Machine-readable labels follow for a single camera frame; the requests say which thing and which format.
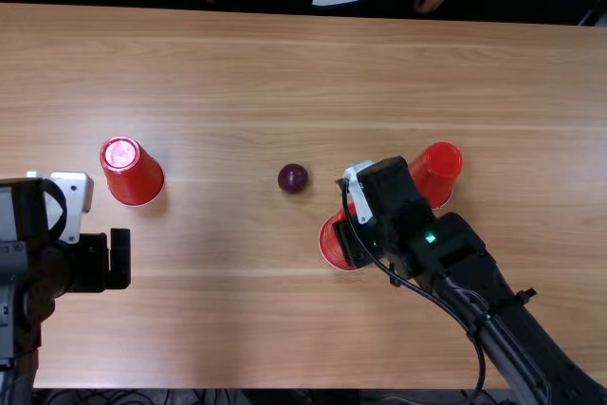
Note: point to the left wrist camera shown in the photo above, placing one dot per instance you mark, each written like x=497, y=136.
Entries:
x=76, y=191

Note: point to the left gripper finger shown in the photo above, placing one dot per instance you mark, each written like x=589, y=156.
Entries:
x=121, y=258

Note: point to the red cup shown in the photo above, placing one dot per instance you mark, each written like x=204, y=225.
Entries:
x=135, y=182
x=328, y=244
x=441, y=163

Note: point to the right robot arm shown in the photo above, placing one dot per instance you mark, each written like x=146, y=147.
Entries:
x=474, y=253

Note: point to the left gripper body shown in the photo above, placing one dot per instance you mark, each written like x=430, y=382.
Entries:
x=90, y=263

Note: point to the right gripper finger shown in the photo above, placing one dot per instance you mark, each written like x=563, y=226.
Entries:
x=351, y=244

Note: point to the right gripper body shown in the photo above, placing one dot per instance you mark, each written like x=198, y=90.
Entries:
x=389, y=191

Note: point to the dark purple ball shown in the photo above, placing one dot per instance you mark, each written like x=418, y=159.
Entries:
x=292, y=178

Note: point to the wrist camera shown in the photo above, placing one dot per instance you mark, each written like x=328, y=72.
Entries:
x=76, y=191
x=360, y=201

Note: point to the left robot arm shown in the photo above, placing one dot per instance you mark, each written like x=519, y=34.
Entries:
x=38, y=291

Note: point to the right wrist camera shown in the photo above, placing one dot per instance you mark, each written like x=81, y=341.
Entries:
x=360, y=201

